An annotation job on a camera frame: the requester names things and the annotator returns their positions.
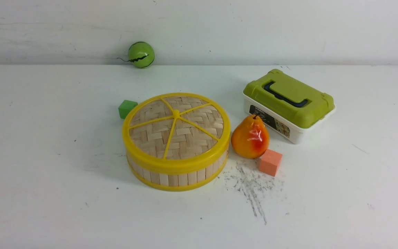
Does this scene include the yellow woven steamer lid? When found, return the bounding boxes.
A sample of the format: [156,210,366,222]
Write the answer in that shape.
[122,93,231,175]

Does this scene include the bamboo steamer basket yellow rims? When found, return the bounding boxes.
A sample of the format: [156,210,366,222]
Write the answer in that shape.
[126,150,229,191]

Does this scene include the orange yellow toy pear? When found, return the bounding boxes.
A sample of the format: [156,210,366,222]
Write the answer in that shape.
[231,114,270,159]

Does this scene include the small green cube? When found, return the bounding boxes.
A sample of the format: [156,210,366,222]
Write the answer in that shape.
[118,100,138,119]

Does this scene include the salmon pink cube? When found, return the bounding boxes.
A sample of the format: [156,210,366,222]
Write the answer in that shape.
[258,149,283,177]

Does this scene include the green watermelon toy ball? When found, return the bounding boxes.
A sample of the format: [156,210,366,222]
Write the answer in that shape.
[117,41,156,69]

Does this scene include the green lidded white storage box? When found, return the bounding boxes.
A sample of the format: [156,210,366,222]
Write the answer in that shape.
[243,69,336,144]

